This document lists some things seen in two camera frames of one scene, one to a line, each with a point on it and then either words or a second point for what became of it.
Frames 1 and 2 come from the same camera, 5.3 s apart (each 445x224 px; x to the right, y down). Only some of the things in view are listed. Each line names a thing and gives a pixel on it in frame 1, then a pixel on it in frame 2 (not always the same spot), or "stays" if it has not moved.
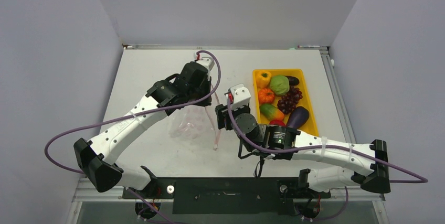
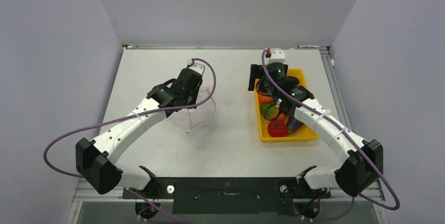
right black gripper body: [224, 117] to [270, 88]
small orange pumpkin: [266, 95] stays
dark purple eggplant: [298, 117] stays
